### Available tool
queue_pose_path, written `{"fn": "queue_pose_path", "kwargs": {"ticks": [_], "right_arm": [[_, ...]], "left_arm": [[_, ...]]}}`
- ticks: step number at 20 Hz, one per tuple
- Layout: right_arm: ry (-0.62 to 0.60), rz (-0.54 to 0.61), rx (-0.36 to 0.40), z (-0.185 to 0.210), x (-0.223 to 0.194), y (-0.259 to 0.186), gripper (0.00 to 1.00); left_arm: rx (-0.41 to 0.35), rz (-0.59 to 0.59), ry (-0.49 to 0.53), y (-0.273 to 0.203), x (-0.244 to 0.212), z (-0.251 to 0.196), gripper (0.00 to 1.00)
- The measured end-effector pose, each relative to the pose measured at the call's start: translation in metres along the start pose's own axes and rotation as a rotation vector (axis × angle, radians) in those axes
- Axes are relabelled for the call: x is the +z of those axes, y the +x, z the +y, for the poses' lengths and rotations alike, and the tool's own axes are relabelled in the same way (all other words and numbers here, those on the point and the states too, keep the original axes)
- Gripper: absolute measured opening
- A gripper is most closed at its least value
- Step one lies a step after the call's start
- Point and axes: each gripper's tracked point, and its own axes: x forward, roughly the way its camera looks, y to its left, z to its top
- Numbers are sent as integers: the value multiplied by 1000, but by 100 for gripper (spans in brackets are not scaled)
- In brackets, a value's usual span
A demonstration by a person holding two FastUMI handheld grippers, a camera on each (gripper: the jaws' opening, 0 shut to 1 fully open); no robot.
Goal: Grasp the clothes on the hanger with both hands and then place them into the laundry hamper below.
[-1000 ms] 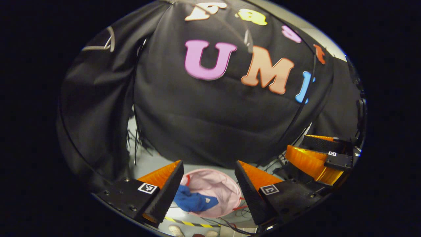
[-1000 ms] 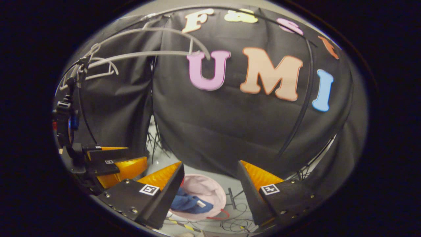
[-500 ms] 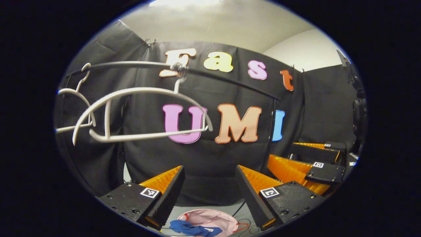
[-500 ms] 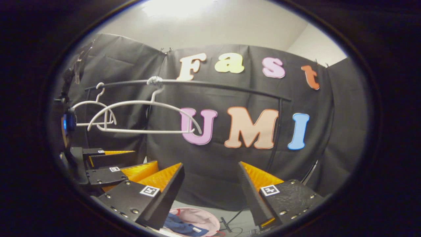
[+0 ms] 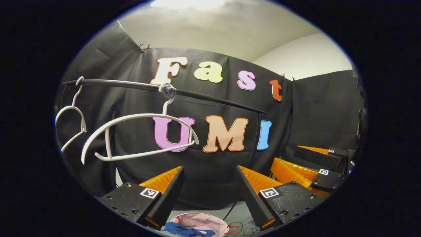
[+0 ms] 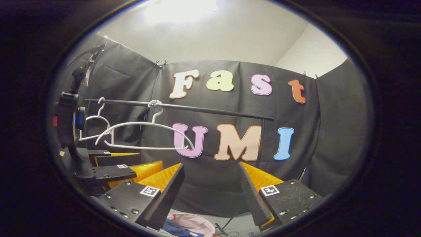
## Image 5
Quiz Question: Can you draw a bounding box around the pink laundry hamper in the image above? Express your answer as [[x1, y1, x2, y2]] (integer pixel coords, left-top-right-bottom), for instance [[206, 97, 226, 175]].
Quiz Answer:
[[170, 212, 240, 237]]

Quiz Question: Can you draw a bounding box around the white plastic hanger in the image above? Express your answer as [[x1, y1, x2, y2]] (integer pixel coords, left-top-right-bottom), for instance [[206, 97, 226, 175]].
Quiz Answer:
[[55, 76, 87, 153], [81, 99, 200, 165]]

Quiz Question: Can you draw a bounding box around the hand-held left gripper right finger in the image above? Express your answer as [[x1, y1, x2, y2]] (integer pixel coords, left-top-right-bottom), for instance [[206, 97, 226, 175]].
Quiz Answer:
[[235, 165, 326, 231]]

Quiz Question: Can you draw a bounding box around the black backdrop cloth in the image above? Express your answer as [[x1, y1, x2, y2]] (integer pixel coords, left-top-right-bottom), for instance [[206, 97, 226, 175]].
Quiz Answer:
[[56, 21, 365, 209]]

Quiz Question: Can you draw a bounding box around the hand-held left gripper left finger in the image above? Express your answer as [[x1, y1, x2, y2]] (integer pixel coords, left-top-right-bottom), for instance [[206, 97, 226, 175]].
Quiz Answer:
[[99, 166, 185, 230]]

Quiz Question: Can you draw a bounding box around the blue shirt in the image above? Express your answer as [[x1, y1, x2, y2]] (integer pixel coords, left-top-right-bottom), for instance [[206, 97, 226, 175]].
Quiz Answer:
[[164, 222, 216, 237]]

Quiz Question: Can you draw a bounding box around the black clothes rail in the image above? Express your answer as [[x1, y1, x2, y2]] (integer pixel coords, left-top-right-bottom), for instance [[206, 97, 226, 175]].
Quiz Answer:
[[62, 79, 266, 139]]

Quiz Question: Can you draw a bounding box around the clear tape wad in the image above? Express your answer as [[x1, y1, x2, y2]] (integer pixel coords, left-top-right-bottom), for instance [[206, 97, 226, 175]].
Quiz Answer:
[[159, 83, 176, 99]]

